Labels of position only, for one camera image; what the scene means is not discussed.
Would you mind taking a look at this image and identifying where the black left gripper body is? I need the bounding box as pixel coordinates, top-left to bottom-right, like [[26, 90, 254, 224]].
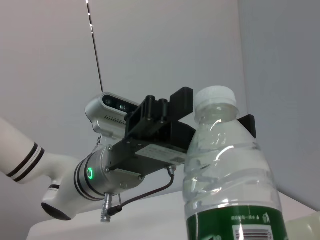
[[109, 121, 198, 179]]

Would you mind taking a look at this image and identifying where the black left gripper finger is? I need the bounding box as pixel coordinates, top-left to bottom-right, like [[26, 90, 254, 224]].
[[125, 86, 196, 137], [237, 114, 257, 139]]

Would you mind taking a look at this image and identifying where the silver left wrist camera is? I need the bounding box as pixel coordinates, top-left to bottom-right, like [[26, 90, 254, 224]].
[[84, 92, 141, 137]]

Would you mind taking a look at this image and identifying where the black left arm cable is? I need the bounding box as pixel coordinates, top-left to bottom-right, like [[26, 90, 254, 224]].
[[108, 169, 176, 216]]

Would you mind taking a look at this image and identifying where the pale green glass fruit bowl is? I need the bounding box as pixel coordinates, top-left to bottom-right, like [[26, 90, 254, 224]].
[[284, 211, 320, 240]]

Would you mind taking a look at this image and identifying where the clear green-label water bottle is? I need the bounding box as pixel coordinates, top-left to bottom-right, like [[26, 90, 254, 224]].
[[183, 85, 291, 240]]

